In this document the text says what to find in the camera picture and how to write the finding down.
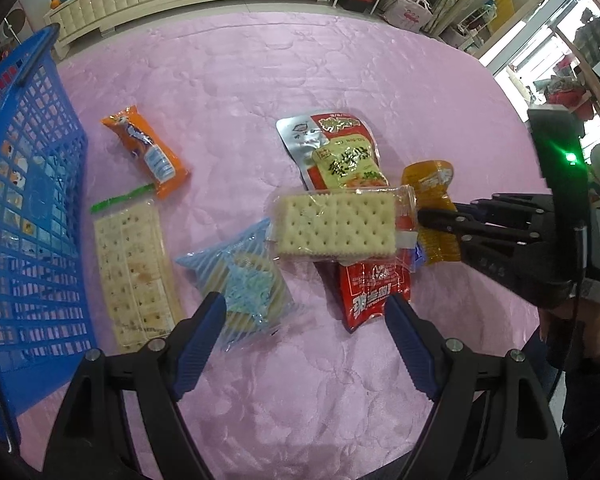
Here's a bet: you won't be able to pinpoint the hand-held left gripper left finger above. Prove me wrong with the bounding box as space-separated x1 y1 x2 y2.
42 291 228 480

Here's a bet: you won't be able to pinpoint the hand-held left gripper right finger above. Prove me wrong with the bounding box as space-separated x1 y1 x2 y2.
385 294 568 480

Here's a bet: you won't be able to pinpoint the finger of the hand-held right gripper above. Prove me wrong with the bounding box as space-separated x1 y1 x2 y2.
417 207 547 249
452 194 556 231

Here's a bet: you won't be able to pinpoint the blue striped snack packet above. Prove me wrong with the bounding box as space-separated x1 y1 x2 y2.
175 217 295 353

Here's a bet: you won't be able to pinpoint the clear cracker packet red end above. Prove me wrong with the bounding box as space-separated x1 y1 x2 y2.
269 185 426 272

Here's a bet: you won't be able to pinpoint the yellow green snack packet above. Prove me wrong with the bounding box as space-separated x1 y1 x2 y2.
307 140 390 191

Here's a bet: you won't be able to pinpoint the blue plastic basket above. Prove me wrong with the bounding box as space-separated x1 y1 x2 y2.
0 25 98 443

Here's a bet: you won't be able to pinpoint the person's right hand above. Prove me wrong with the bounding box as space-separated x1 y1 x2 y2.
539 305 600 372

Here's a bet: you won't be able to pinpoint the amber snack packet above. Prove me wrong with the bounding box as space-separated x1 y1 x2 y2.
401 159 462 265

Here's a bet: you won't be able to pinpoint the long cracker packet green seal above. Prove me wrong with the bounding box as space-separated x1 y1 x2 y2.
91 185 186 352

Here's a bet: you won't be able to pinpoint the silver red snack packet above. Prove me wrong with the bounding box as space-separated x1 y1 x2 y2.
276 114 381 186

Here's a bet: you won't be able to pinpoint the person's dark blue trousers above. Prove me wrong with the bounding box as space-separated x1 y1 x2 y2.
522 330 600 480

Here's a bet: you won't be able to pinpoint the orange snack packet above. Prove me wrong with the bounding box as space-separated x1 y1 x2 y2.
101 105 192 200

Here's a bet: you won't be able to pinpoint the pink bag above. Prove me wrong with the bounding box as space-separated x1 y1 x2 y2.
382 0 433 31

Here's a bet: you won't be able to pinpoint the pink quilted cloth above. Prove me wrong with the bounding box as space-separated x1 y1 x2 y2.
17 10 566 480

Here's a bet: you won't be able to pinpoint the black cable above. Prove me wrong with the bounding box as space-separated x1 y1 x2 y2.
547 225 583 403

